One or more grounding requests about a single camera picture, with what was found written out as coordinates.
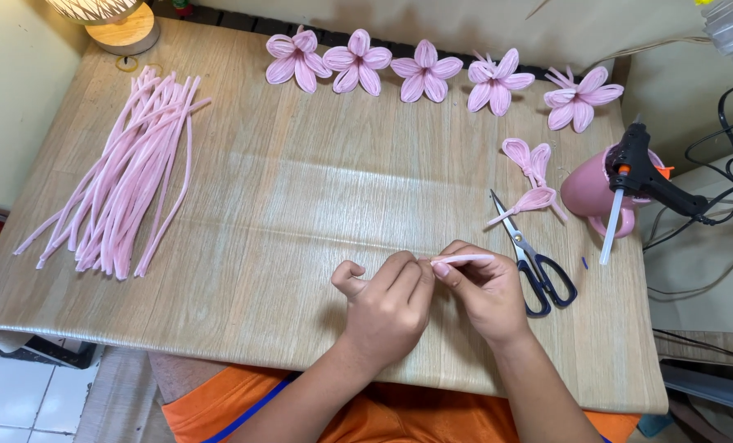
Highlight pink pipe cleaner piece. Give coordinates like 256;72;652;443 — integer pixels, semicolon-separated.
428;253;495;267

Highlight white glue stick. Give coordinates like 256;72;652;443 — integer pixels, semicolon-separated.
599;187;624;266

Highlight person's right hand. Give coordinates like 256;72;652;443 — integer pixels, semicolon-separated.
431;240;532;349

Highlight pile of pink pipe cleaners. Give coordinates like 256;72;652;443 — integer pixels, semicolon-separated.
13;65;212;281

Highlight pink single petal piece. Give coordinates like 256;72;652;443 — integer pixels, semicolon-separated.
487;186;569;226

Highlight pink double petal piece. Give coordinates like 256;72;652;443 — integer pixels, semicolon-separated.
502;138;553;188

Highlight black power cable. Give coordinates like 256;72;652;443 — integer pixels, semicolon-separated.
642;43;733;253

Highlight lamp with wooden base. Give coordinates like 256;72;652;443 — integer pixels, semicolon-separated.
43;0;162;57

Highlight translucent ribbed plastic container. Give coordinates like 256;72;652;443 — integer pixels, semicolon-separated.
701;0;733;62

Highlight pink ceramic mug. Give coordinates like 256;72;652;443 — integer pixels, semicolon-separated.
560;145;666;240

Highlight pink pipe cleaner flower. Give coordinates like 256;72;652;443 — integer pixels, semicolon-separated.
543;65;625;134
265;26;334;94
466;48;536;118
390;39;464;104
322;28;393;97

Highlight person's left hand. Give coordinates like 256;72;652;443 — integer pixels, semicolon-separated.
331;250;436;368

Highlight black hot glue gun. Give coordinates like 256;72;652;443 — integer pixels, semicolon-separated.
605;114;710;219

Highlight orange shirt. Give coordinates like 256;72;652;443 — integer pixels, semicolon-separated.
161;363;642;443

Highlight dark blue handled scissors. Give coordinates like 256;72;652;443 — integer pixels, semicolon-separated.
489;189;579;318

